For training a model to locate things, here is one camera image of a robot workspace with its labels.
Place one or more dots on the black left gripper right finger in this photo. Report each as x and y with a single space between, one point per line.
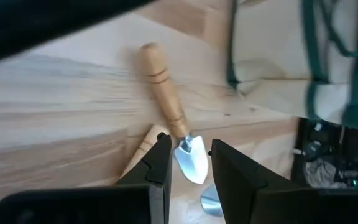
275 205

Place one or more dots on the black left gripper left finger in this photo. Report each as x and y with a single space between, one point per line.
104 205

